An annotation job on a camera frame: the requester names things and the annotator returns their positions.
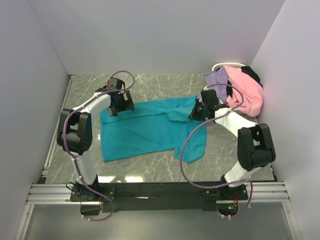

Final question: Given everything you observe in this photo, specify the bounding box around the teal t shirt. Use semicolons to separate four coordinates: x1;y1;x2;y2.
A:
100;95;207;163

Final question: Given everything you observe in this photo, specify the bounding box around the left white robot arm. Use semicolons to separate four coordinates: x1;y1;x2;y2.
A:
56;89;135;201

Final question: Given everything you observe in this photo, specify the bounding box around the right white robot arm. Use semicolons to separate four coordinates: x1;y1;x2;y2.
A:
187;99;276;200

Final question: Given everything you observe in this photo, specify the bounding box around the purple t shirt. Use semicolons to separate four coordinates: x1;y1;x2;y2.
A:
204;67;229;103

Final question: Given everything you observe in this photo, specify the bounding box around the white laundry basket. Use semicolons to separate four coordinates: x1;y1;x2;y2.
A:
211;62;246;71

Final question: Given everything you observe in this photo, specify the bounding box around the pink t shirt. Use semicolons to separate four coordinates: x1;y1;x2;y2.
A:
224;66;264;117

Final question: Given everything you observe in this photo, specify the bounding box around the black t shirt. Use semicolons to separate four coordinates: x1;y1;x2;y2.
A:
226;66;263;97

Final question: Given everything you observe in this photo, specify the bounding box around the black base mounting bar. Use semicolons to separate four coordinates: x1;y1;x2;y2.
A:
70;182;248;216

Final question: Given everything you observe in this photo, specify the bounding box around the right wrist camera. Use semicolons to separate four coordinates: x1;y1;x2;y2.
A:
200;89;219;106

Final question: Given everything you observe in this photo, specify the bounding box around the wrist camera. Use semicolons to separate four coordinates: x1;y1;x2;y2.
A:
105;77;126;92
200;89;219;106

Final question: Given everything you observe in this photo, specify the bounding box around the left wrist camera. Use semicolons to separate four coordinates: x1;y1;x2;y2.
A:
105;77;126;92

